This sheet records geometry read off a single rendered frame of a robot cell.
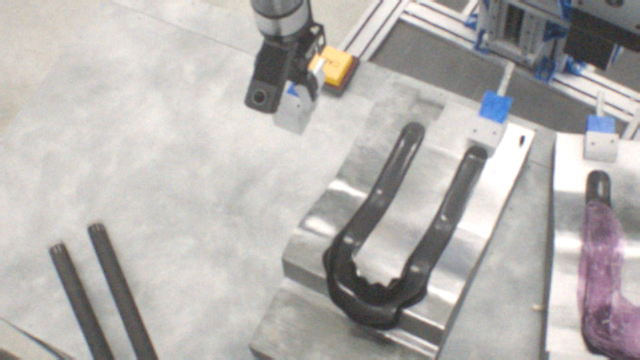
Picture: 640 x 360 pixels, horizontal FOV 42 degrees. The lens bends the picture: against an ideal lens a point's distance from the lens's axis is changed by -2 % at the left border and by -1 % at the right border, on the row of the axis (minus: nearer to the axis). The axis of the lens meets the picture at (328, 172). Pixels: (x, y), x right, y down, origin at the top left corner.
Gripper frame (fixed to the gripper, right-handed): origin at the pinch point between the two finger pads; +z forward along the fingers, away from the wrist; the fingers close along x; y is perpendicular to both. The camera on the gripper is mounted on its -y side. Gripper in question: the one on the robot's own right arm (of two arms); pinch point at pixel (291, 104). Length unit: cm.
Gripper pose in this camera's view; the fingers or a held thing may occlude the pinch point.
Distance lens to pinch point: 135.4
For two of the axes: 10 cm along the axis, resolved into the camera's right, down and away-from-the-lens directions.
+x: -8.9, -3.7, 2.7
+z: 0.8, 4.6, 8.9
